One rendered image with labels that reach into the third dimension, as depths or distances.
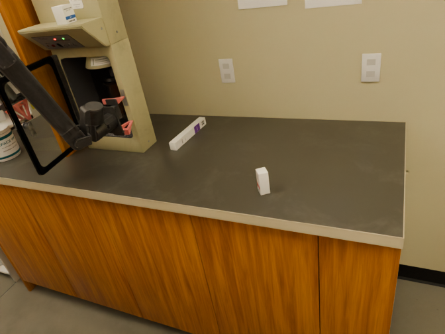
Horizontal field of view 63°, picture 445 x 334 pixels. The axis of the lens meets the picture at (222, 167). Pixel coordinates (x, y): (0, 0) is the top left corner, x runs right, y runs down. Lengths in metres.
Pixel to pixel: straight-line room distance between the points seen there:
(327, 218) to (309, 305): 0.42
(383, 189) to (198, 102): 1.04
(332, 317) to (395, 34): 1.06
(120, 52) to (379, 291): 1.25
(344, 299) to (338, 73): 0.89
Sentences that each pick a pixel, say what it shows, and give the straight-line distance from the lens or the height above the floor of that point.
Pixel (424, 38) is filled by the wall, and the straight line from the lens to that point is 1.60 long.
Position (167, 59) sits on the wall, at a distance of 1.91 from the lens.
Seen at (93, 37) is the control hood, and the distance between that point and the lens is 1.45.
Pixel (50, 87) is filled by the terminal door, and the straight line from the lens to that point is 1.68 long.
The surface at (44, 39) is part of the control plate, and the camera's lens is 1.60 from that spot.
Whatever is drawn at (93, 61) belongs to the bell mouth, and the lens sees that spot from 1.62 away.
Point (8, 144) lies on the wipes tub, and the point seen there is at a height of 1.01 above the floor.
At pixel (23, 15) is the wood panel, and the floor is 1.55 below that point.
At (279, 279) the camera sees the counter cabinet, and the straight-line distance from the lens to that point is 1.37.
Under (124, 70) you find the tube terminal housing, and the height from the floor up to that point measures 1.30.
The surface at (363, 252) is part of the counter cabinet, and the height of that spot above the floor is 0.83.
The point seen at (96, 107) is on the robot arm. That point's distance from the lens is 1.24.
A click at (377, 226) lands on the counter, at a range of 1.11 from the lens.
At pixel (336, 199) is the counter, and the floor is 0.94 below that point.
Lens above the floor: 1.67
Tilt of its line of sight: 31 degrees down
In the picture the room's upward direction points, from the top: 10 degrees counter-clockwise
